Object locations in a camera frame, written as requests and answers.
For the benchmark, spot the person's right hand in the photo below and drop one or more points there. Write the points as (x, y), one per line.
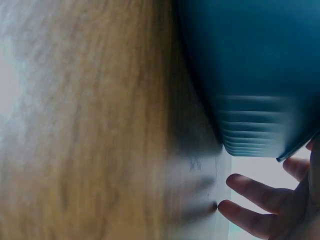
(297, 215)

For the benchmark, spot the teal ribbed plastic bowl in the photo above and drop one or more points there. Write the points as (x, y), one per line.
(250, 62)

